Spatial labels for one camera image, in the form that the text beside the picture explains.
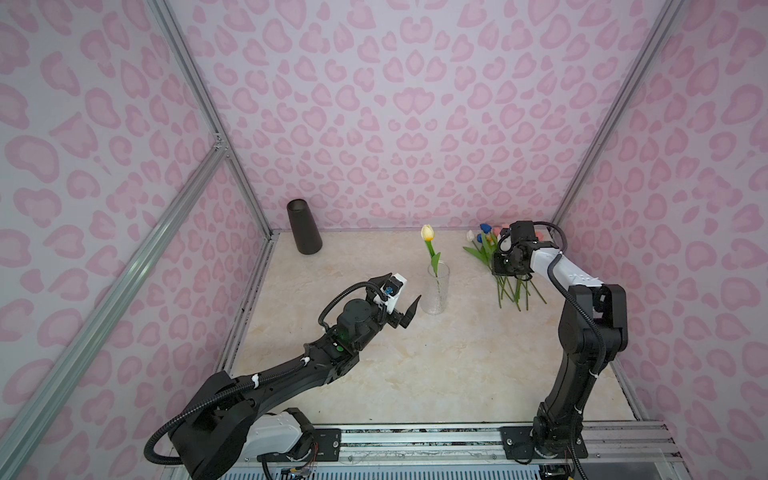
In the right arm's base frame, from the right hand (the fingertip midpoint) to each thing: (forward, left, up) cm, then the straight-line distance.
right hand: (499, 263), depth 97 cm
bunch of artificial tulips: (+10, +2, -4) cm, 11 cm away
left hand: (-18, +30, +15) cm, 38 cm away
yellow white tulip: (-7, +25, +20) cm, 33 cm away
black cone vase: (+15, +68, -4) cm, 69 cm away
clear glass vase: (-12, +21, +1) cm, 24 cm away
